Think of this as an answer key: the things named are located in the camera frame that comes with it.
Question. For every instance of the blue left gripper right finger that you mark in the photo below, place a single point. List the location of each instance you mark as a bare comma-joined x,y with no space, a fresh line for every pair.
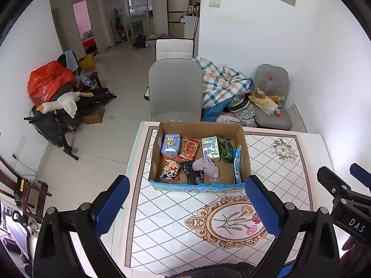
264,204

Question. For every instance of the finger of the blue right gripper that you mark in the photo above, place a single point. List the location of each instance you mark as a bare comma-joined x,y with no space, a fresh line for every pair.
361,175
331,182

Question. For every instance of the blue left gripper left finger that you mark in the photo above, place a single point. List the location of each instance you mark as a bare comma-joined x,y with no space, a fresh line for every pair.
108,203

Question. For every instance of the blue long stick packet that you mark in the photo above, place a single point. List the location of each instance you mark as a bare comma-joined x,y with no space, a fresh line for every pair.
236,164

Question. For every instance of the lilac soft cloth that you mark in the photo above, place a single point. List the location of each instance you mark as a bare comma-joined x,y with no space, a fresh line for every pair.
208,167

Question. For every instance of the orange panda snack packet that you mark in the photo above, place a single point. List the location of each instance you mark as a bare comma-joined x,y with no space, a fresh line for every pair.
170,170

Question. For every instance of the green snack packet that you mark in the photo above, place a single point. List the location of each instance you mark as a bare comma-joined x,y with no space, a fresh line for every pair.
226,149

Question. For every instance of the black snack packet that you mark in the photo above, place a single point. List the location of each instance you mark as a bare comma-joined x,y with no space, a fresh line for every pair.
193,177

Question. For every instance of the white blue carton pack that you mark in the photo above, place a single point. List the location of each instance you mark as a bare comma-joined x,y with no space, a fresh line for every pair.
210,148

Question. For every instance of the blue tissue pack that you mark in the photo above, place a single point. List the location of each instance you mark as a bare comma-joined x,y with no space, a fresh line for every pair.
170,145

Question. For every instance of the red snack packet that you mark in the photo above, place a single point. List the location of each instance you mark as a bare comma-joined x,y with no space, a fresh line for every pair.
190,150

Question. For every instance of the person's right hand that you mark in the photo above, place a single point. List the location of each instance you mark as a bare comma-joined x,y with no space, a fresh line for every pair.
356,261

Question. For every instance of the dark fleece sleeve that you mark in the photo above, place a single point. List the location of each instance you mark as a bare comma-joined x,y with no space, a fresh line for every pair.
225,270

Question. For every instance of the dark wooden chair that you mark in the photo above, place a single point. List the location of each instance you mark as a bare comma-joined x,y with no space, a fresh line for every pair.
22,189

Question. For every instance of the small cardboard box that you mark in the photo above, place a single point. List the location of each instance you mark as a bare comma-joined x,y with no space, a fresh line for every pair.
95,116

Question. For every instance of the black stroller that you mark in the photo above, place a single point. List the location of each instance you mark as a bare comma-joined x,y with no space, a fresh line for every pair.
55,125

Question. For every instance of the yellow patterned tissue box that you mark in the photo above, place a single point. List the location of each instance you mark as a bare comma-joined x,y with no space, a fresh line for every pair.
266,105

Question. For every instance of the black white patterned hat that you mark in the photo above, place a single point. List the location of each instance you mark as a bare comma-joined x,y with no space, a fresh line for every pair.
242,108

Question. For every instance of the tape roll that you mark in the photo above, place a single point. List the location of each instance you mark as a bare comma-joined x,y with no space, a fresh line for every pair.
260,94

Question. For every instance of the clear plastic bottle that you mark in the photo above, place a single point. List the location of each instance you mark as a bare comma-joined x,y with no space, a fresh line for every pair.
269,85

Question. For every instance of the white goose plush toy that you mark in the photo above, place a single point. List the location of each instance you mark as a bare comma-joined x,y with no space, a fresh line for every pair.
67,102

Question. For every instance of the grey cushioned chair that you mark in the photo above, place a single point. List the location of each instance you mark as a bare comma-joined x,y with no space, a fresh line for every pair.
280,119

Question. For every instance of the plaid blanket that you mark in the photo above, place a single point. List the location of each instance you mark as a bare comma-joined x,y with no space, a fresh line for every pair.
219,87

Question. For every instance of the grey office chair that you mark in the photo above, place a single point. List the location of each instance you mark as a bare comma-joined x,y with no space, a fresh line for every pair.
175,90

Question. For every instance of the red plastic bag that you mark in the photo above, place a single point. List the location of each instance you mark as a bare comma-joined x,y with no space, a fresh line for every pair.
47,80

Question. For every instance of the yellow bucket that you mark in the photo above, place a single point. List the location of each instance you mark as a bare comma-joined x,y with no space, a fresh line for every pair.
87,63

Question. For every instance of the white chair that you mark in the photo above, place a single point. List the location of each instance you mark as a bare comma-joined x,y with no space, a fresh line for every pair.
174,49

